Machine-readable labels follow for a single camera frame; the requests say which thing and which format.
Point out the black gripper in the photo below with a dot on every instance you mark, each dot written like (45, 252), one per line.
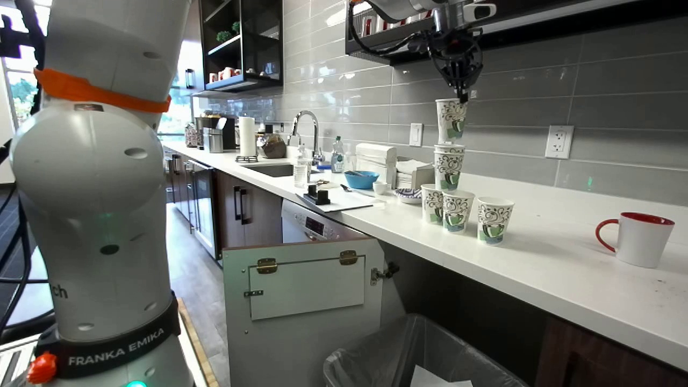
(453, 52)

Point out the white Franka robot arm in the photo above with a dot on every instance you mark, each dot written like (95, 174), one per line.
(99, 200)

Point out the small white cup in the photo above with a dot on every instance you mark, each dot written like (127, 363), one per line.
(381, 187)

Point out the white square containers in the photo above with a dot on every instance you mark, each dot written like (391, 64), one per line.
(414, 174)

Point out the white red ceramic mug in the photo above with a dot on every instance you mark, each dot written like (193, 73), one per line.
(381, 25)

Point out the blue patterned paper bowl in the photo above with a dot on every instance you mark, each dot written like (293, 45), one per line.
(406, 196)

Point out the black floating shelf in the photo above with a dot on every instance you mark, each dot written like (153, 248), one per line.
(572, 21)

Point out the blue plastic bowl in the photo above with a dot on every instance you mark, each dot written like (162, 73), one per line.
(359, 180)

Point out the chrome kitchen faucet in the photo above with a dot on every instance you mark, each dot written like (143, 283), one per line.
(303, 112)

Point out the white cutting board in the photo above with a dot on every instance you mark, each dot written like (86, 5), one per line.
(346, 202)

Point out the black plastic holder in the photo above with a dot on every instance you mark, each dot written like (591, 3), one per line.
(316, 195)

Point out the clear plastic water bottle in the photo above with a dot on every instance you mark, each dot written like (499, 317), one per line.
(302, 170)

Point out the glass coffee pot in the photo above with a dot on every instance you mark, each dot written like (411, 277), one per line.
(272, 142)

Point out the kitchen sink basin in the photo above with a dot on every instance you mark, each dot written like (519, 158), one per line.
(269, 169)

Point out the steel dishwasher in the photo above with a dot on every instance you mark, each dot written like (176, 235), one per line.
(293, 226)

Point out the white paper towel roll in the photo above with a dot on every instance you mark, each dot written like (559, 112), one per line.
(247, 140)

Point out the steel coffee machine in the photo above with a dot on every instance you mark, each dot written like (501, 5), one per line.
(218, 133)

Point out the grey trash bin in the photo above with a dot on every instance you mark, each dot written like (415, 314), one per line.
(387, 356)

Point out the open cabinet door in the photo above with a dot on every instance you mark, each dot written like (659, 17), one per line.
(302, 314)

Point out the dark wooden base cabinet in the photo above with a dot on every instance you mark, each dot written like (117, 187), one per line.
(608, 365)

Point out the white wall switch plate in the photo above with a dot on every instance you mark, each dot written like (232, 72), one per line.
(415, 133)

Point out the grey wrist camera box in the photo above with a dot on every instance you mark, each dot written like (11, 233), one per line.
(476, 12)

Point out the white wall outlet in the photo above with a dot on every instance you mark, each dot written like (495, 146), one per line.
(559, 142)

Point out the black wall shelf unit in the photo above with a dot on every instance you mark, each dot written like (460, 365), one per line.
(202, 35)

